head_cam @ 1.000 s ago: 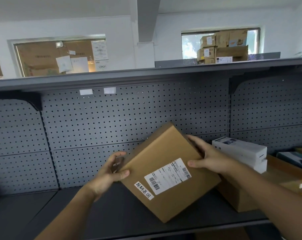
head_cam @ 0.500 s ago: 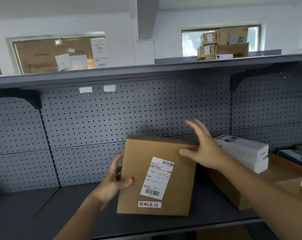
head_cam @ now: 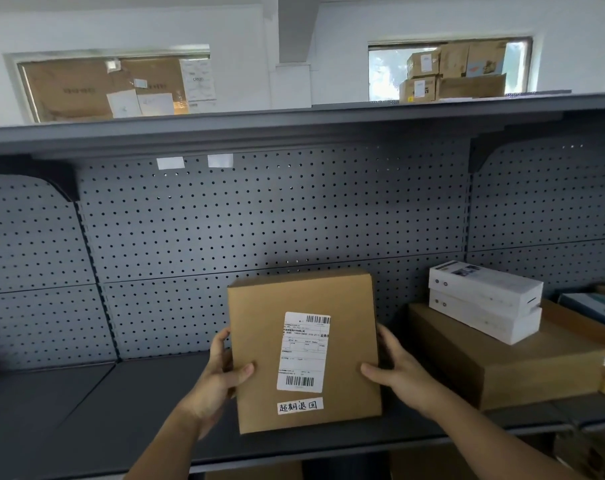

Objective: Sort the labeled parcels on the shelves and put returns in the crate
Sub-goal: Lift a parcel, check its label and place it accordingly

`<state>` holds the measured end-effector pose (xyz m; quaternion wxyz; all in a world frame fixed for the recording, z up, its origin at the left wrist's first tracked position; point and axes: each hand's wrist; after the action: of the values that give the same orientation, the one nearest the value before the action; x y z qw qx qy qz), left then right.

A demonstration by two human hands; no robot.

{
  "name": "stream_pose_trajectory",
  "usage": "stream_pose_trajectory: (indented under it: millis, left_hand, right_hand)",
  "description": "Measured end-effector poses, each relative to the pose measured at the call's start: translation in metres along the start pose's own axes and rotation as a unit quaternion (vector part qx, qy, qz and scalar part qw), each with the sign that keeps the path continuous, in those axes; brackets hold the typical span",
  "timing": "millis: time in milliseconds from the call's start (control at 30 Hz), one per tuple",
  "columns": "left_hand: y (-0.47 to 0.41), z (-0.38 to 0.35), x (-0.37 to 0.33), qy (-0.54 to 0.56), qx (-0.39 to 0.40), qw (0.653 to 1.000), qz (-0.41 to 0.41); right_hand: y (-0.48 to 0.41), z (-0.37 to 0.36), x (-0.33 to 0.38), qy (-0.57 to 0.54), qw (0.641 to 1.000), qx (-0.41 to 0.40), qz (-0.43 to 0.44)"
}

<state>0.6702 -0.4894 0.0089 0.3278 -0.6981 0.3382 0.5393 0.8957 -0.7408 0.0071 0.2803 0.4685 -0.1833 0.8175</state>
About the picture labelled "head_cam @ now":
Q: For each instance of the cardboard-covered window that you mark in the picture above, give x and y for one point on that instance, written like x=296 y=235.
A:
x=67 y=89

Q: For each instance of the person's right hand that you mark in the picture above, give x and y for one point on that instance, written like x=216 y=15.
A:
x=412 y=384

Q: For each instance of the large cardboard carton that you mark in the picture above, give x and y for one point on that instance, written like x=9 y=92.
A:
x=472 y=59
x=471 y=87

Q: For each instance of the printed brown carton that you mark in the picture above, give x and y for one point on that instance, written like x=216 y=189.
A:
x=590 y=457

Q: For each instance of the grey metal pegboard shelf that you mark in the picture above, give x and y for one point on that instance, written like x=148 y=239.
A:
x=232 y=209

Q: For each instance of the small labelled cardboard carton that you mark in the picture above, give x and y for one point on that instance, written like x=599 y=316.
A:
x=417 y=90
x=423 y=64

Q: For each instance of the person's left hand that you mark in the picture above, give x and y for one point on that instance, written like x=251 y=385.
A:
x=212 y=389

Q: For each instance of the white printed carton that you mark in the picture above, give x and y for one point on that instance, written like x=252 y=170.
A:
x=198 y=79
x=202 y=106

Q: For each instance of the person's right forearm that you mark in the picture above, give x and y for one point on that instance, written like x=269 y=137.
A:
x=492 y=444

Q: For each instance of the white paper sheet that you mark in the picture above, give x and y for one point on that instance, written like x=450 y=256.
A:
x=123 y=103
x=156 y=104

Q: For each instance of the white sticker label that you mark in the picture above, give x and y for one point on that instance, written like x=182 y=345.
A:
x=170 y=163
x=220 y=160

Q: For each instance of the cardboard boxes at window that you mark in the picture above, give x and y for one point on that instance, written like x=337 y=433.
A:
x=385 y=72

